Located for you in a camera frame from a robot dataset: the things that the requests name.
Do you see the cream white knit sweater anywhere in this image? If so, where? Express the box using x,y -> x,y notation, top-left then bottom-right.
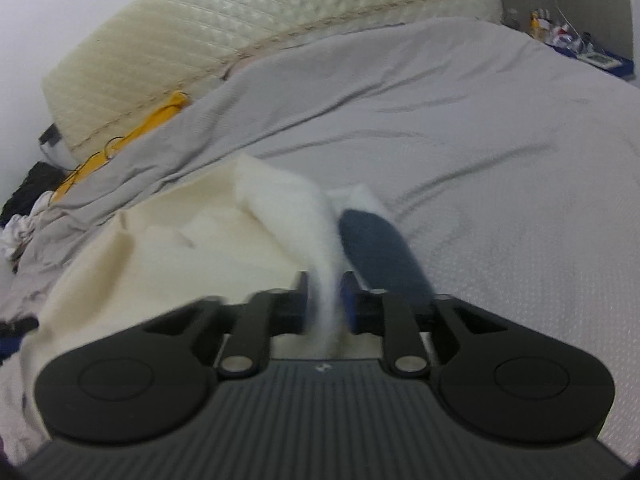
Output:
19,153 -> 436,361

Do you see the white crumpled cloth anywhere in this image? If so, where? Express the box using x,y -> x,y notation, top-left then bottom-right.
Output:
1,204 -> 49,261

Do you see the black crumpled garment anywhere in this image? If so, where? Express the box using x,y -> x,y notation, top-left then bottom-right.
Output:
0,162 -> 65,228

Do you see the grey bed cover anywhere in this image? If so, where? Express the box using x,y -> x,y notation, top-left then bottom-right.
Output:
1,18 -> 639,463

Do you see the yellow cloth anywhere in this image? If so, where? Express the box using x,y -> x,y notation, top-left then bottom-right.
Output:
50,91 -> 191,203

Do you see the blue storage tray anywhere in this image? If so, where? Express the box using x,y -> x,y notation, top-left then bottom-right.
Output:
547,44 -> 634,78

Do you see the cream quilted headboard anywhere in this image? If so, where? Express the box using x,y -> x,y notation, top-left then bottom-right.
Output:
42,0 -> 501,160

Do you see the white tablet device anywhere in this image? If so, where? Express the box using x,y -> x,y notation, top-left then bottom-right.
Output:
582,52 -> 622,70

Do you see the orange lotion bottle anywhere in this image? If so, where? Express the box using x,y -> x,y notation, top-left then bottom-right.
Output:
529,11 -> 540,41

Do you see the black wall device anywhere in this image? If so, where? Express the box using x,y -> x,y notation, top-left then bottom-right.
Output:
38,124 -> 61,146

